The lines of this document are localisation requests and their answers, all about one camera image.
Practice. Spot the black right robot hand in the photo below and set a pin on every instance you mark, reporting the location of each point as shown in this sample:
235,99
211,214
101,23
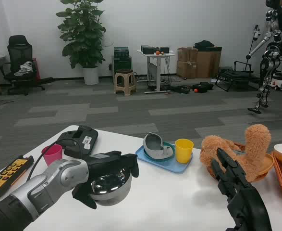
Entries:
241,192

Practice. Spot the white device on stand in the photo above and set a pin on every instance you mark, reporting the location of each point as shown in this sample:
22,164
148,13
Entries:
256,31

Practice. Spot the white standing desk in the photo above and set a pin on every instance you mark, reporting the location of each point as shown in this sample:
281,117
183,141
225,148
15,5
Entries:
158,69

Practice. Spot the black office chair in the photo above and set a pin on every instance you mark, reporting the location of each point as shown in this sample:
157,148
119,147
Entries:
19,51

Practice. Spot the pink plastic cup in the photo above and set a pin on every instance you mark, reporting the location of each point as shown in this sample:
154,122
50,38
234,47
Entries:
53,156

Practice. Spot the shiny metal bowl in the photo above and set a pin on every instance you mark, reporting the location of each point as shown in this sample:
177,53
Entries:
112,190

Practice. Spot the light blue plastic tray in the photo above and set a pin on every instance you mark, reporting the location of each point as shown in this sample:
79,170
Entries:
169,166

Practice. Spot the black floor cases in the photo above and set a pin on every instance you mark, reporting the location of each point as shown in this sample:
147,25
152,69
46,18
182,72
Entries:
203,86

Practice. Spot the black bag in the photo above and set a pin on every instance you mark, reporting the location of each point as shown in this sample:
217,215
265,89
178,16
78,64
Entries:
204,45

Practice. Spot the small open cardboard box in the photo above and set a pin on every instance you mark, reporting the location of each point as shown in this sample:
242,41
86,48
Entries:
186,55

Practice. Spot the yellow button remote control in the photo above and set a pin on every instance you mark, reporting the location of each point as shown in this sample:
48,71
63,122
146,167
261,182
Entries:
8,173

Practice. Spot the gray cloth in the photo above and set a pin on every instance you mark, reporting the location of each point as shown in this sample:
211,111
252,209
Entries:
24,68

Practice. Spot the orange plate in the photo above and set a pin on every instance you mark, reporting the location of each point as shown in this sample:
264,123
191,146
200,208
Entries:
268,166

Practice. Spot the beige plastic stool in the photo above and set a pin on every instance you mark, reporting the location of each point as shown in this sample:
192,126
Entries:
125,79

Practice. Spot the large green potted plant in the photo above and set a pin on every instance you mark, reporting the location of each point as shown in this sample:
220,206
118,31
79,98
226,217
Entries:
83,36

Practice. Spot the small green equipment case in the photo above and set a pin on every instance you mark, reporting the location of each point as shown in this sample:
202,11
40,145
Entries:
121,51

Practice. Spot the large green equipment case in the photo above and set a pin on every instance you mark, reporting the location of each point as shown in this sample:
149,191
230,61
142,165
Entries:
121,63

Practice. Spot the dark brown wicker basket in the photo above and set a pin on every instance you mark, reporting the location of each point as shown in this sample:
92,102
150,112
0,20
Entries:
239,145

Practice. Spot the wide black box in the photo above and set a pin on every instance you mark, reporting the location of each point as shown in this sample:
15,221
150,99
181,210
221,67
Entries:
149,50

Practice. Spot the yellow plastic cup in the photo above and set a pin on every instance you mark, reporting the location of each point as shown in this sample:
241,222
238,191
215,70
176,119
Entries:
184,151

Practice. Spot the small black box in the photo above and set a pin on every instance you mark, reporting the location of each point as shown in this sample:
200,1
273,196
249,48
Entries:
164,50

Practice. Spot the white plant pot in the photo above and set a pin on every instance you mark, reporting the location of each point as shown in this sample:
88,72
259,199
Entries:
90,75

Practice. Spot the white toy car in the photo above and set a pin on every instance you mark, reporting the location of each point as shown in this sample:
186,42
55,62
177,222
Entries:
278,83

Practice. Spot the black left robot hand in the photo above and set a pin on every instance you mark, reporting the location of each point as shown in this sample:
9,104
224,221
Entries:
102,161

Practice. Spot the tall cardboard box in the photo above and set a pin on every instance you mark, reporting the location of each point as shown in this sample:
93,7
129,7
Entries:
209,63

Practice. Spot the grey green bowl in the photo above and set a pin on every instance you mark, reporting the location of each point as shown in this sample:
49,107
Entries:
152,144

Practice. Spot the silver black humanoid robot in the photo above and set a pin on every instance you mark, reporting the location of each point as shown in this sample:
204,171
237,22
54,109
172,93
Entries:
273,50

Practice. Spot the black handheld controller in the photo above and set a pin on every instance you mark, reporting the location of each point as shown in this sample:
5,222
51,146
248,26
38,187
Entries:
83,139

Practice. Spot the brown plush toy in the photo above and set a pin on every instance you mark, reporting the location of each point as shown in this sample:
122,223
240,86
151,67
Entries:
256,149

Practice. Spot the taped cardboard box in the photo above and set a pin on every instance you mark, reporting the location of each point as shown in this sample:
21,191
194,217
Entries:
186,69

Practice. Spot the black folding cot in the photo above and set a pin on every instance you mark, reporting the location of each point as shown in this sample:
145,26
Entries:
236,75

